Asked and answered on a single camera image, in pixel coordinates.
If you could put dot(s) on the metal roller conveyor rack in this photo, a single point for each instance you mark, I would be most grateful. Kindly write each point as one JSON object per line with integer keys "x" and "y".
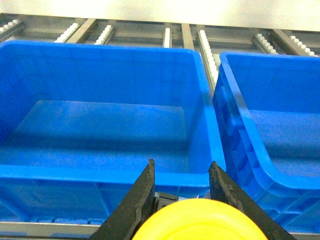
{"x": 98, "y": 32}

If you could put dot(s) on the yellow mushroom push button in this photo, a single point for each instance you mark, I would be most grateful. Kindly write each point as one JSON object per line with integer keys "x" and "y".
{"x": 199, "y": 219}

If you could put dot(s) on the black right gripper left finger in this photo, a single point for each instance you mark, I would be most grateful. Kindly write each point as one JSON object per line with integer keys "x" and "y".
{"x": 134, "y": 209}

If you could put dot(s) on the blue plastic box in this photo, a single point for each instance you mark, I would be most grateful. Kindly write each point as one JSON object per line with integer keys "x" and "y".
{"x": 268, "y": 113}
{"x": 79, "y": 123}

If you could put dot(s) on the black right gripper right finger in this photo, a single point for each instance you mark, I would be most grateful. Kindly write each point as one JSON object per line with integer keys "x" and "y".
{"x": 226, "y": 190}

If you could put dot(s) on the blue plastic box left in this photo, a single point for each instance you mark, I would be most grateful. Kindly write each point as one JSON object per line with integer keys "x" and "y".
{"x": 79, "y": 123}

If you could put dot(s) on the blue plastic box right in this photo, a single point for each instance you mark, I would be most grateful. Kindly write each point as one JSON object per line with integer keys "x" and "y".
{"x": 268, "y": 113}

